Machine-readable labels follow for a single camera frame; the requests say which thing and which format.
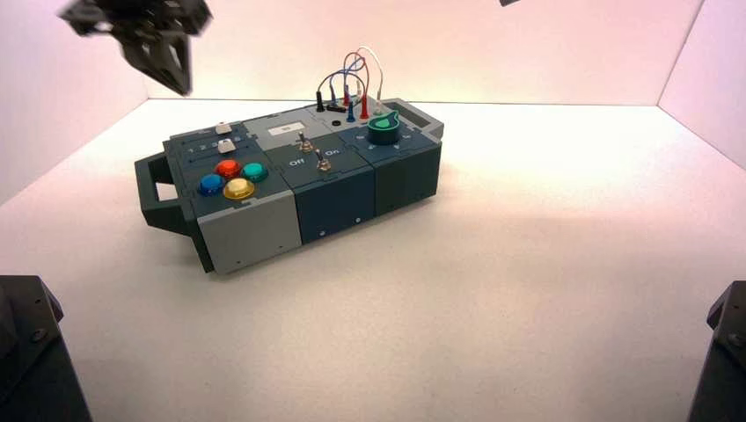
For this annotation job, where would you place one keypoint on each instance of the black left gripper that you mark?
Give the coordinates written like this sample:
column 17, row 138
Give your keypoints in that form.
column 140, row 14

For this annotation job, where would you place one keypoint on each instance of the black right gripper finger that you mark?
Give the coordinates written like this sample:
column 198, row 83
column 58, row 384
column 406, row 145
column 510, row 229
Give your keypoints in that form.
column 508, row 2

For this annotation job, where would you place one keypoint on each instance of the white slider knob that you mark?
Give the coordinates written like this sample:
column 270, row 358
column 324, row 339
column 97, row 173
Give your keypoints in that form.
column 224, row 128
column 226, row 146

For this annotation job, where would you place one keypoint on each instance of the red push button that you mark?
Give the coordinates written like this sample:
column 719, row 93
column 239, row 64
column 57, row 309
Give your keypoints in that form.
column 228, row 169

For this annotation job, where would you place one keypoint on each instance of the blue push button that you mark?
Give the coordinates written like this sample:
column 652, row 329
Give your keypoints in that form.
column 211, row 184

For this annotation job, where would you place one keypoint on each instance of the white number display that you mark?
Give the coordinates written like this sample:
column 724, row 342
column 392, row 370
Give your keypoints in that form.
column 285, row 128

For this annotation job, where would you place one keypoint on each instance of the green push button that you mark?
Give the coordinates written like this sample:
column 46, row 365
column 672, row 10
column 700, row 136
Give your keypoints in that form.
column 254, row 172

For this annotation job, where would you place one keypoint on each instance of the yellow push button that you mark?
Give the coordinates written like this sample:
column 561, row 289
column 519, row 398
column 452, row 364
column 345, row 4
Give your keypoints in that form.
column 239, row 188

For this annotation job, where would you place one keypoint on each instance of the green rotary knob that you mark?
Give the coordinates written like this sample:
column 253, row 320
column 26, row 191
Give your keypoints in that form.
column 383, row 133

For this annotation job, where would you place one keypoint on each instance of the teal grey control box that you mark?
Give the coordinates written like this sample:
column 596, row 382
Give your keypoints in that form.
column 332, row 204

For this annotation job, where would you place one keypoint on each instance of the metal toggle switch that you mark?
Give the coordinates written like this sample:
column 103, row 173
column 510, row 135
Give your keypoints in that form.
column 305, row 145
column 323, row 165

